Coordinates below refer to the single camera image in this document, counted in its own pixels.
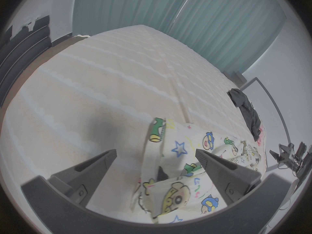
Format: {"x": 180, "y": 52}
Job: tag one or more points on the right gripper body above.
{"x": 286, "y": 153}

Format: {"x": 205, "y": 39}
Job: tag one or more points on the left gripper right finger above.
{"x": 226, "y": 179}

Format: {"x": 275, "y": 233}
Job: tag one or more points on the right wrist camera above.
{"x": 301, "y": 149}

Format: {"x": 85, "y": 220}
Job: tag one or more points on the grey bedside table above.
{"x": 235, "y": 77}

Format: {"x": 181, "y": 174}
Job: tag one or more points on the pink garment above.
{"x": 260, "y": 136}

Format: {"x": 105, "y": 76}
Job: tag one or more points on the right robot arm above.
{"x": 303, "y": 167}

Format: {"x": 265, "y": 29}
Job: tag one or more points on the white printed pyjama top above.
{"x": 185, "y": 179}

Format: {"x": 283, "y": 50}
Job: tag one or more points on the black garment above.
{"x": 248, "y": 111}

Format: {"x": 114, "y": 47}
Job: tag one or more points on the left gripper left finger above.
{"x": 85, "y": 179}

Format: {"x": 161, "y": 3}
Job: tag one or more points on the blue-green curtain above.
{"x": 182, "y": 21}

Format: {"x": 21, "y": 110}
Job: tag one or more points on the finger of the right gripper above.
{"x": 274, "y": 155}

